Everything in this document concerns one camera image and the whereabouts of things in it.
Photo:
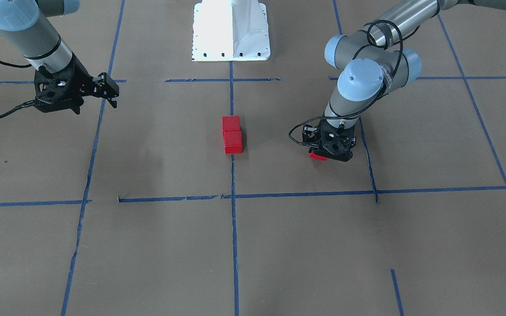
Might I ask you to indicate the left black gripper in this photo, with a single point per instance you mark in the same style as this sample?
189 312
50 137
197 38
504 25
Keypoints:
309 133

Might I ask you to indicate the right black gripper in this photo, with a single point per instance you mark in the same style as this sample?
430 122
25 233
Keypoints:
82 80

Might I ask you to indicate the red block from side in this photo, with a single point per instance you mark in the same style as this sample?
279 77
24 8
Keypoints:
231 123

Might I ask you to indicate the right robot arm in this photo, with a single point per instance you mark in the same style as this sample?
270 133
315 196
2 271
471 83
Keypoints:
25 24

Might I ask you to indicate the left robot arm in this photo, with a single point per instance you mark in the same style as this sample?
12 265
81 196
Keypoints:
373 63

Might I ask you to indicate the white camera mast base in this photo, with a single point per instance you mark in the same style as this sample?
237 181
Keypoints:
230 30

